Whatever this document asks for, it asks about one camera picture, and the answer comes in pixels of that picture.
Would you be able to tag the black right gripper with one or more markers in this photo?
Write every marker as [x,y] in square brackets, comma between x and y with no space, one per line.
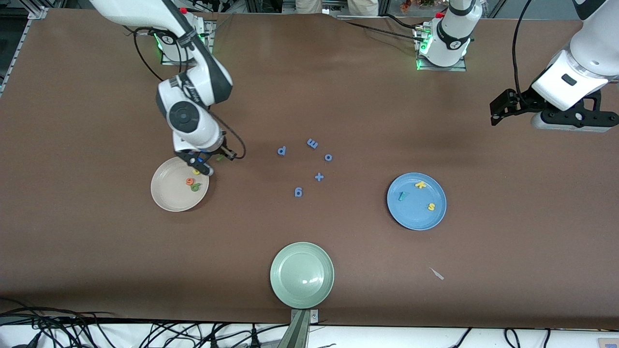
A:
[218,151]

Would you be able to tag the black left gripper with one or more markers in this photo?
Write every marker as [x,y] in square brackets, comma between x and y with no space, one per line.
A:
[524,102]

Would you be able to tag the yellow letter k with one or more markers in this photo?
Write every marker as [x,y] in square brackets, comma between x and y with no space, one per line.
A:
[420,184]

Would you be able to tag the teal letter y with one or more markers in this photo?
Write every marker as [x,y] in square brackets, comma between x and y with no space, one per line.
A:
[402,195]

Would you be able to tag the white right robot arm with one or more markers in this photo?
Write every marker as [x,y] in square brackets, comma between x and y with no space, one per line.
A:
[193,130]

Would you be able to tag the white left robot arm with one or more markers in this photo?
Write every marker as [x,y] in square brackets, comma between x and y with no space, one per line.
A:
[595,48]

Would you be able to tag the beige round plate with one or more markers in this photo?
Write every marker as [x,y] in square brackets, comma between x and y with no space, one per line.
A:
[169,193]

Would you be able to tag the blue letter m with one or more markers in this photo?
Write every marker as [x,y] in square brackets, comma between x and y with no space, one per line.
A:
[312,143]

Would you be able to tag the blue round plate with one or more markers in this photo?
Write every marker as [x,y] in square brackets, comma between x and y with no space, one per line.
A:
[416,212]

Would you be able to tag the green round plate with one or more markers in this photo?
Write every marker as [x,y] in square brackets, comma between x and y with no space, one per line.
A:
[302,275]

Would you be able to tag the person in beige trousers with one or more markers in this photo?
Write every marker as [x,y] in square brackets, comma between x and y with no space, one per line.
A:
[307,6]

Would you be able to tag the small white paper scrap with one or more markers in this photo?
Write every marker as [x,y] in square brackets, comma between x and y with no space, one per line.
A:
[437,274]

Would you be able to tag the tan cardboard piece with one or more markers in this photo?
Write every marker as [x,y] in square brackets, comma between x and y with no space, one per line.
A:
[609,343]

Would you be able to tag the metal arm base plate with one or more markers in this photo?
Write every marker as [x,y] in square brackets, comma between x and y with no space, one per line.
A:
[459,68]
[211,48]

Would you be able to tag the grey metal camera post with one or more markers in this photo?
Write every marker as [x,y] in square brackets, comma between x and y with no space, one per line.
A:
[300,331]

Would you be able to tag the aluminium table frame rail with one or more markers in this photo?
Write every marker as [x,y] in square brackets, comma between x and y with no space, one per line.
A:
[37,13]

